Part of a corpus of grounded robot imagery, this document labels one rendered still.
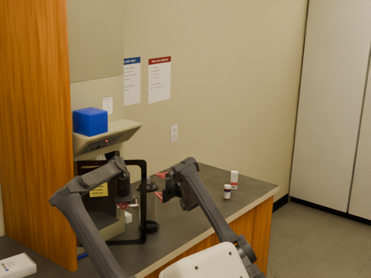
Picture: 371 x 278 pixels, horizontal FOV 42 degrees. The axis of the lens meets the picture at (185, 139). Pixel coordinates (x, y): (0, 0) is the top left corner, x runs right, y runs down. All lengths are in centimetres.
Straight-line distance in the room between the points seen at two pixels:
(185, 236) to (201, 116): 129
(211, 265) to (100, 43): 109
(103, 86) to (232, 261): 102
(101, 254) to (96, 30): 99
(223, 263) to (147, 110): 174
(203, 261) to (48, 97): 93
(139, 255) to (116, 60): 87
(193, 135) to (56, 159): 162
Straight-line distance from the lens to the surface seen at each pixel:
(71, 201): 141
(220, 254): 137
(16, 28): 202
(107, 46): 207
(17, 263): 215
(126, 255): 221
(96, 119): 194
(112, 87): 212
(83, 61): 199
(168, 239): 233
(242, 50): 377
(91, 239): 139
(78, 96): 200
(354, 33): 454
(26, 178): 217
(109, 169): 178
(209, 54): 340
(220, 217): 163
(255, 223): 295
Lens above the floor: 207
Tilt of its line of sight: 17 degrees down
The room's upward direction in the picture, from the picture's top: 2 degrees clockwise
